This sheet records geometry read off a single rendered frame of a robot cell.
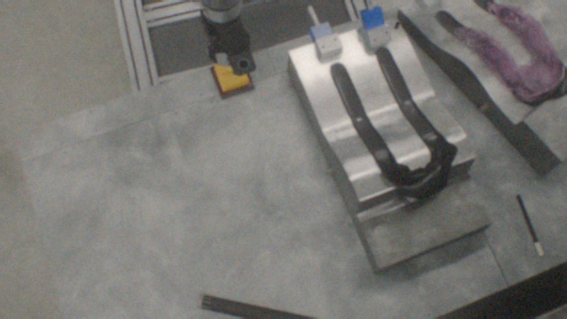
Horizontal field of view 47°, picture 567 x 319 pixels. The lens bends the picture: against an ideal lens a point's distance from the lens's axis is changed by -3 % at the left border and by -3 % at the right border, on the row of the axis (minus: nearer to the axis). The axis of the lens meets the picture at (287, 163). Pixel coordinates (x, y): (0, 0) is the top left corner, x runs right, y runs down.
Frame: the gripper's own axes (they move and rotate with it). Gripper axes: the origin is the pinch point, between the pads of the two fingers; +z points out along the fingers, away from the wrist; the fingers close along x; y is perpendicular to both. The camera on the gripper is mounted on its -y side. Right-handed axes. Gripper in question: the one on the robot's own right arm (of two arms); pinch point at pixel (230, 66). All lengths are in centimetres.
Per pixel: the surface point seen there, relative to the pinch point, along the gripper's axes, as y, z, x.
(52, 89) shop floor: 59, 87, 52
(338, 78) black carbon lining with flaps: -11.5, -1.2, -20.4
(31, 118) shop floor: 51, 87, 62
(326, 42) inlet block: -4.2, -4.7, -20.3
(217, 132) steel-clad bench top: -10.9, 7.0, 7.3
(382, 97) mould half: -18.9, -1.4, -27.4
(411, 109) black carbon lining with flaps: -23.6, -1.3, -32.1
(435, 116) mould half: -27.6, -3.6, -35.4
